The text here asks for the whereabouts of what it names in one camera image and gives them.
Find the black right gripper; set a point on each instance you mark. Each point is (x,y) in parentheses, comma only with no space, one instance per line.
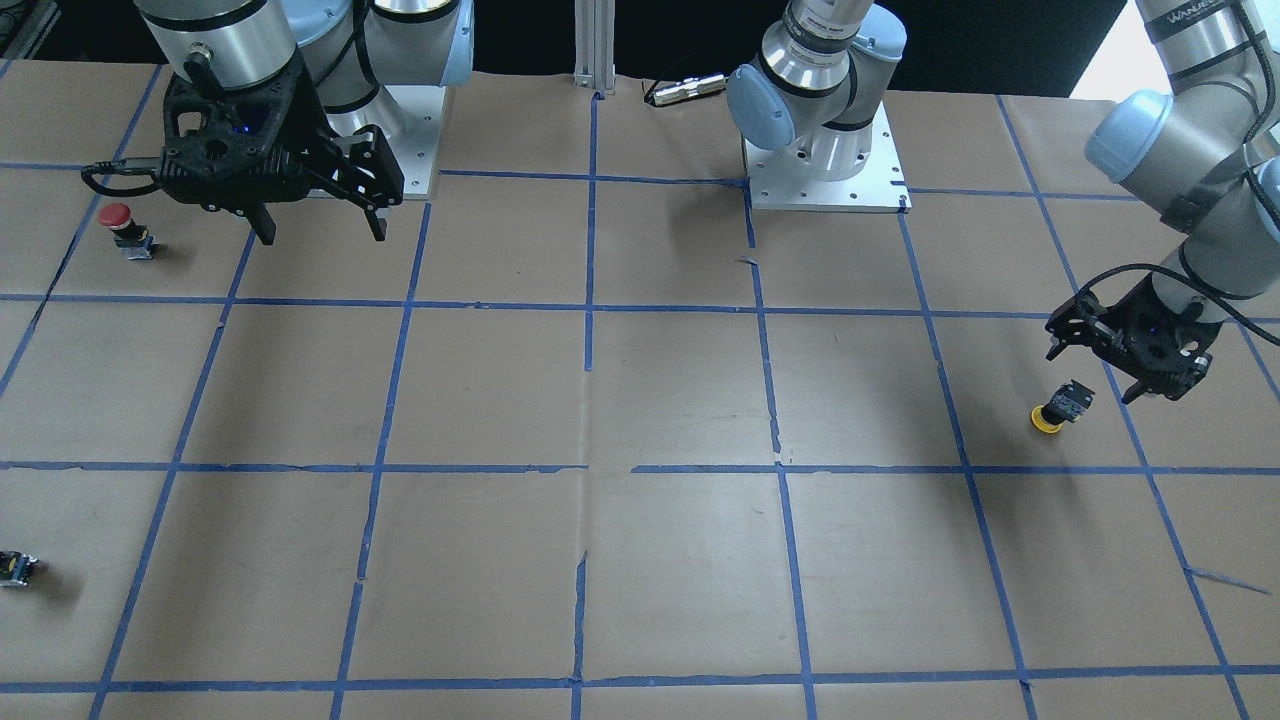
(307,122)

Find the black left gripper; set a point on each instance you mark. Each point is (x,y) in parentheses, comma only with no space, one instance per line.
(1113,322)

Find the yellow push button switch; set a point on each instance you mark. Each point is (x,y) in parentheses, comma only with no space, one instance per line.
(1066,404)

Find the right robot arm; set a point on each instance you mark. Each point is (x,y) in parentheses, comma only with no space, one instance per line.
(351,49)

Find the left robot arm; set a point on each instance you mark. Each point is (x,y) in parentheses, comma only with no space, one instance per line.
(811,93)

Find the brown paper table cover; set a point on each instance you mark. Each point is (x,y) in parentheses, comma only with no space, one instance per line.
(591,437)

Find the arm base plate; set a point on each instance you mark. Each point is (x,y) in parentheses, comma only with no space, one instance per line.
(850,171)
(412,118)

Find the red push button switch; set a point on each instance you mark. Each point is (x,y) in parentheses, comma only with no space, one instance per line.
(131,238)

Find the aluminium frame post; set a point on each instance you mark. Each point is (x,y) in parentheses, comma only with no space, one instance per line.
(594,22)

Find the small black switch block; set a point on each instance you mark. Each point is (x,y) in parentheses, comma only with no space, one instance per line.
(17,569)

